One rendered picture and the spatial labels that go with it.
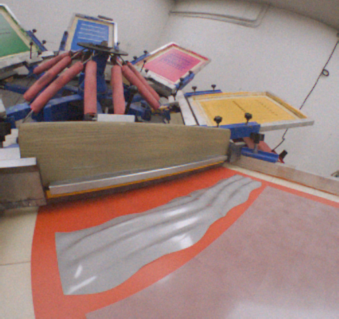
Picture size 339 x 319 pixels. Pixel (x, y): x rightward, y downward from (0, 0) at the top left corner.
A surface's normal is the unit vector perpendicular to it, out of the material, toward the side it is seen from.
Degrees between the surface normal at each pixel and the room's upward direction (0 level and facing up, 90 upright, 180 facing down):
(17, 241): 32
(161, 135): 56
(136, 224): 1
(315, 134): 90
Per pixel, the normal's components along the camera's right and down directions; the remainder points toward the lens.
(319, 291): 0.07, -0.98
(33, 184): 0.64, 0.20
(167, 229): 0.36, -0.71
